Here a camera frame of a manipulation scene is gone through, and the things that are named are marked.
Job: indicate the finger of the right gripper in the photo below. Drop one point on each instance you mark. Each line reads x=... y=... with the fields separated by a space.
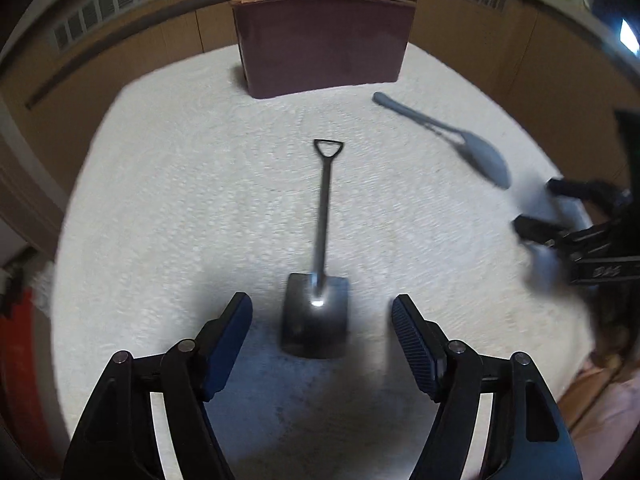
x=540 y=232
x=605 y=195

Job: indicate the maroon utensil holder box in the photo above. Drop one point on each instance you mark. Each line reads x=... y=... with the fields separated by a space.
x=292 y=46

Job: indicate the black shovel spoon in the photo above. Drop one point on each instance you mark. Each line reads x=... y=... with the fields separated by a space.
x=314 y=323

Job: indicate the white lace tablecloth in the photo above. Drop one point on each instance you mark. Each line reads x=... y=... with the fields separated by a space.
x=193 y=191

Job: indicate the right hand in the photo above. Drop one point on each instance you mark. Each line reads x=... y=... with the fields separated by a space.
x=601 y=410

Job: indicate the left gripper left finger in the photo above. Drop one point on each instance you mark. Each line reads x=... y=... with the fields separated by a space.
x=194 y=371

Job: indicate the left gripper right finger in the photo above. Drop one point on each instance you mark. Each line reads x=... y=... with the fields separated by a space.
x=451 y=374

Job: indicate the blue plastic spoon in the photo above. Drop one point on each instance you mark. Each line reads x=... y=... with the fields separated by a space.
x=479 y=153

